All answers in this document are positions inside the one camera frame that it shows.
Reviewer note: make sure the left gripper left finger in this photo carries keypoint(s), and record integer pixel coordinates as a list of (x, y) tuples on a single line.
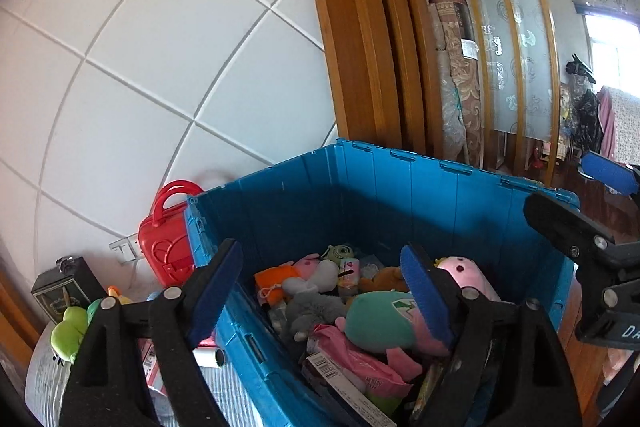
[(180, 316)]

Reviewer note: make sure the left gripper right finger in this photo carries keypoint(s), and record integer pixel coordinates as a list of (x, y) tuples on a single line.
[(505, 358)]

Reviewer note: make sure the pink pig plush green shirt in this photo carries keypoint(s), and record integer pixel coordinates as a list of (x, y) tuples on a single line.
[(390, 323)]

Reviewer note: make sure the person right hand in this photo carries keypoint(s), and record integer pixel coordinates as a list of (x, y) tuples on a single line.
[(614, 362)]

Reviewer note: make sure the pink white medicine box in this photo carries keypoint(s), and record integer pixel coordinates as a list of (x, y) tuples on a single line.
[(151, 368)]

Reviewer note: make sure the light green frog plush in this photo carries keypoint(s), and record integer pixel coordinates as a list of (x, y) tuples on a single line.
[(67, 336)]

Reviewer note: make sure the dark green plush toy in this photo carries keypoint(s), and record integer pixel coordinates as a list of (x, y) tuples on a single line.
[(113, 292)]

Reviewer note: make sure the black gift box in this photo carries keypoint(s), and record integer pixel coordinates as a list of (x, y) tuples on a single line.
[(70, 283)]

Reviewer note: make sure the pink tissue pack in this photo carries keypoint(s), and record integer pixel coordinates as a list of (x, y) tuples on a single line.
[(383, 386)]

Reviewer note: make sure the red toy suitcase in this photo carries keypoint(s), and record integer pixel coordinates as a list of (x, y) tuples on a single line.
[(163, 238)]

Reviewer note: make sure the orange plush toy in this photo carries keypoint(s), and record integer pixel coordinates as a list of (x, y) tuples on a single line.
[(269, 283)]

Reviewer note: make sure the grey plush toy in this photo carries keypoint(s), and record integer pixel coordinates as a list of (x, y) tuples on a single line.
[(307, 310)]

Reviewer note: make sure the blue plastic storage crate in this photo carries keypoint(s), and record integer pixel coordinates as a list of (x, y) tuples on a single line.
[(377, 201)]

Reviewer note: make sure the rolled patterned carpet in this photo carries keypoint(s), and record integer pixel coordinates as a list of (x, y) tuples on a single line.
[(457, 61)]

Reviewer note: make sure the wall switch plate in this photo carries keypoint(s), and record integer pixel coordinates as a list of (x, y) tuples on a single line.
[(127, 249)]

